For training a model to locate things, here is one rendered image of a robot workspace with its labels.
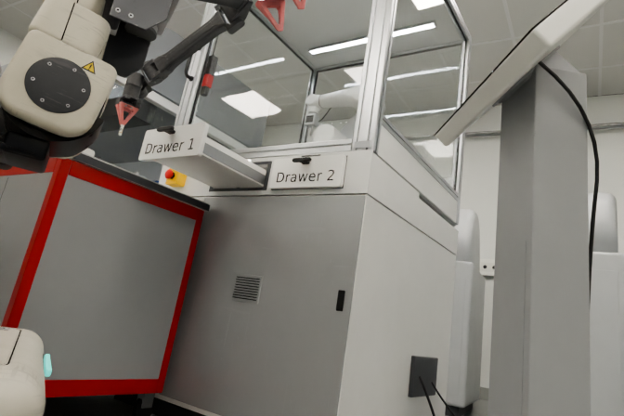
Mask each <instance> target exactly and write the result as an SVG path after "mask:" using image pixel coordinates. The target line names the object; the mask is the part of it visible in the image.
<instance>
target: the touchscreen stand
mask: <svg viewBox="0 0 624 416"><path fill-rule="evenodd" d="M549 68H550V69H551V70H552V71H553V72H554V73H555V74H557V75H558V76H559V78H560V79H561V80H562V81H563V82H564V83H565V84H566V85H567V87H568V88H569V89H570V90H571V91H572V93H573V94H574V95H575V97H576V98H577V100H578V102H579V103H580V105H581V106H582V108H583V109H584V111H585V113H586V115H587V75H586V74H585V73H581V72H576V71H568V70H562V69H557V68H553V67H549ZM487 416H591V352H590V281H589V209H588V138H587V125H586V123H585V121H584V119H583V117H582V115H581V113H580V111H579V108H578V107H577V105H576V104H575V103H574V101H573V100H572V98H571V97H570V96H569V95H568V93H567V92H566V91H565V90H564V88H563V87H562V86H561V85H560V84H559V83H558V82H557V81H556V80H555V79H554V78H553V77H552V76H551V75H550V74H549V73H548V72H547V71H545V70H544V69H543V68H542V67H541V66H540V65H539V64H538V65H536V66H535V70H534V71H533V72H532V76H531V78H530V79H529V80H528V81H527V82H525V83H524V84H523V85H522V86H521V87H520V88H519V89H518V90H517V91H515V92H514V93H513V94H512V95H511V96H510V97H509V98H508V99H507V100H505V101H504V102H502V104H501V125H500V165H499V185H498V206H497V226H496V247H495V267H494V288H493V308H492V329H491V348H490V369H489V389H488V410H487Z"/></svg>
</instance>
